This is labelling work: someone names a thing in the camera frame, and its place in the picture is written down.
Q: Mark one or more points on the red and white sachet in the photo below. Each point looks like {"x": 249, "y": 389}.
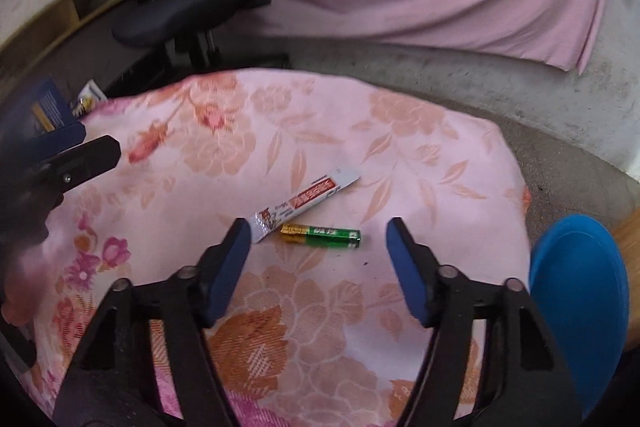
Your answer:
{"x": 305, "y": 202}

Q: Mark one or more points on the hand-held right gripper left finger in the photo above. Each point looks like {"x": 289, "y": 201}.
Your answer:
{"x": 232, "y": 267}

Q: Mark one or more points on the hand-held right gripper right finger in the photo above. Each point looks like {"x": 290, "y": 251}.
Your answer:
{"x": 405, "y": 272}

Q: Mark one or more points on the pink floral blanket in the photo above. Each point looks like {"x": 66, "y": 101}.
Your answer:
{"x": 325, "y": 132}

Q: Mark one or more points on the yellow and white card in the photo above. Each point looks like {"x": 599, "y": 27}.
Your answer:
{"x": 90, "y": 99}

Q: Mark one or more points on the blue plastic basin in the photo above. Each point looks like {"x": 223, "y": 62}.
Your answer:
{"x": 575, "y": 307}

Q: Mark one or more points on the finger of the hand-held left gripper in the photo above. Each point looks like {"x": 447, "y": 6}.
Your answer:
{"x": 85, "y": 159}

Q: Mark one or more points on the blue cardboard box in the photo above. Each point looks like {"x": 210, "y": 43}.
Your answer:
{"x": 35, "y": 107}

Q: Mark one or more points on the wooden shelf desk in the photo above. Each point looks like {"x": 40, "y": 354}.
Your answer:
{"x": 60, "y": 23}

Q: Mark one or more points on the green battery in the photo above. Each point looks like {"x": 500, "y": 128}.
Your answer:
{"x": 322, "y": 236}

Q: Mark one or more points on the person's left hand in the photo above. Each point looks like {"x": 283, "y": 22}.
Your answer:
{"x": 17, "y": 302}

